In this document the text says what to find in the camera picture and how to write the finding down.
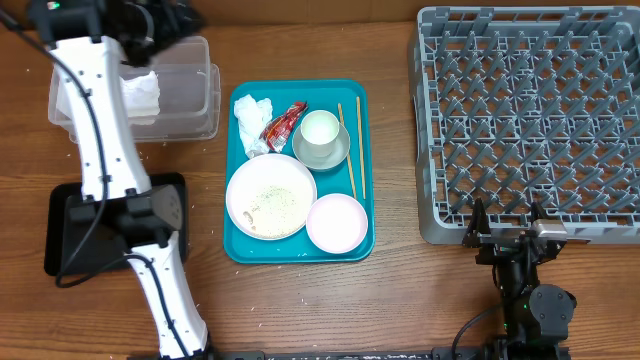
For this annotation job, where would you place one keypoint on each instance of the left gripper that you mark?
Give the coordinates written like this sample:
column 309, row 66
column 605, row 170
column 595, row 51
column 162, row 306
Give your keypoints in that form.
column 173, row 28

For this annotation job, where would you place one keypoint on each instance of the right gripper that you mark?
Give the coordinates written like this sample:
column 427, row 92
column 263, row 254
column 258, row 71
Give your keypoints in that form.
column 478, row 235

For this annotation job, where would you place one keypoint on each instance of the white napkin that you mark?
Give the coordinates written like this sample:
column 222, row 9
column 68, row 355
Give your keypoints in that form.
column 141, row 96
column 253, row 117

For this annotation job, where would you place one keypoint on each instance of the red snack wrapper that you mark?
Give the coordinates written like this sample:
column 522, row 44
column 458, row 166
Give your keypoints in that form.
column 278, row 130

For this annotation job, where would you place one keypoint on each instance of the grey small bowl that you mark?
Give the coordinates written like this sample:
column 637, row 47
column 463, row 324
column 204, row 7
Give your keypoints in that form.
column 319, row 164

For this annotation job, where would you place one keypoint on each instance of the white cup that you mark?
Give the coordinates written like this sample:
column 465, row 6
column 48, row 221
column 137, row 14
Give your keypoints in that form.
column 319, row 130

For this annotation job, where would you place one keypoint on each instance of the wooden chopstick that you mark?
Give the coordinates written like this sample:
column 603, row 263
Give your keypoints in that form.
column 348, row 143
column 361, row 147

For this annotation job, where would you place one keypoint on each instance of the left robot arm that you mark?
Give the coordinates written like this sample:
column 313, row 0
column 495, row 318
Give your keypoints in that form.
column 87, row 41

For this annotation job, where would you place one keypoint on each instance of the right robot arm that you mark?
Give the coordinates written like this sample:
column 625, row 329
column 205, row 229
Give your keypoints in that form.
column 536, row 315

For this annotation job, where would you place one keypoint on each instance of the grey dishwasher rack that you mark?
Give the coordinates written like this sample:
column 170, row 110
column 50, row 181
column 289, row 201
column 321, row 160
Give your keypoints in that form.
column 517, row 106

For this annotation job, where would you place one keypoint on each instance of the clear plastic bin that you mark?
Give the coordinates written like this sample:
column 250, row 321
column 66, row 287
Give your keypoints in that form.
column 190, row 93

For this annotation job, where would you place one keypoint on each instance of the small white plate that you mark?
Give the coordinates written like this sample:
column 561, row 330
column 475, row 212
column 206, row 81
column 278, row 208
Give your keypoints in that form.
column 337, row 223

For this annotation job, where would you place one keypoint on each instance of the teal serving tray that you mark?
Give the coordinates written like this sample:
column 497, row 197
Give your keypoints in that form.
column 322, row 94

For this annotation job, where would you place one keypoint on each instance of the large white plate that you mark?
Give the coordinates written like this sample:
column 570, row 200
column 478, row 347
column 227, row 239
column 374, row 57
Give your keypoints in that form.
column 269, row 197

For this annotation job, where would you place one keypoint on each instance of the black plastic tray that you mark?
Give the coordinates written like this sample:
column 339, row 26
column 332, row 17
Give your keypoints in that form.
column 60, row 235

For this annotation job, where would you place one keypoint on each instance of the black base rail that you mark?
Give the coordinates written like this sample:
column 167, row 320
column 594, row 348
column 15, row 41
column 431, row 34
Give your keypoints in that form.
column 438, row 353

